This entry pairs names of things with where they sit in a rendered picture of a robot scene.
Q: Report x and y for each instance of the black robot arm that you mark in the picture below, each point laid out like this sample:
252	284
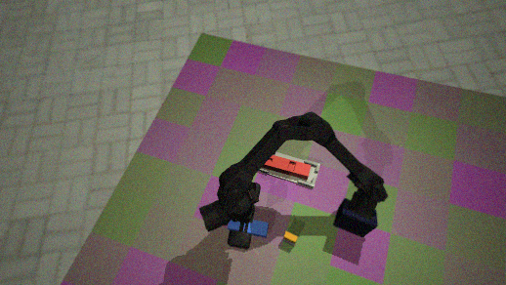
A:
234	182

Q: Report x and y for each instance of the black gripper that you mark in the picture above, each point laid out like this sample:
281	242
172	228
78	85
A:
240	239

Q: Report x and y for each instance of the orange rectangular block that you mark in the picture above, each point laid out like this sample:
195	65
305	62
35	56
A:
290	237

